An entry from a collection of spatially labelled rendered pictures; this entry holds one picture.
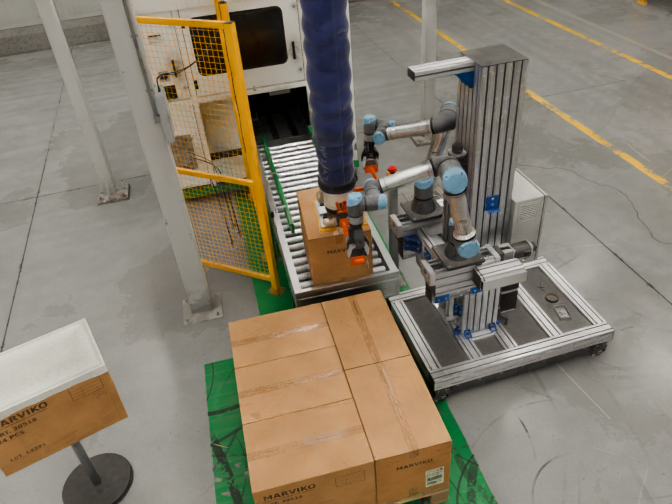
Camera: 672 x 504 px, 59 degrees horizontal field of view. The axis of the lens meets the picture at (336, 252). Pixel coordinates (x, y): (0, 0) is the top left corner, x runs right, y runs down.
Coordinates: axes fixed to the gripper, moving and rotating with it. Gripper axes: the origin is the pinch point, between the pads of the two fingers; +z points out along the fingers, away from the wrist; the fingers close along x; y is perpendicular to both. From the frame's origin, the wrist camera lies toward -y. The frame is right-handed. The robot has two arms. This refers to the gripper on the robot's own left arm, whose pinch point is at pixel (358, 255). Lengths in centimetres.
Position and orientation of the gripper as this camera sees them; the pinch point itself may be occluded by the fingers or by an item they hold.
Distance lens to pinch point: 304.8
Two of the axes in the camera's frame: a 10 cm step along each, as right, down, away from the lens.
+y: -1.5, -5.9, 7.9
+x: -9.9, 1.5, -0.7
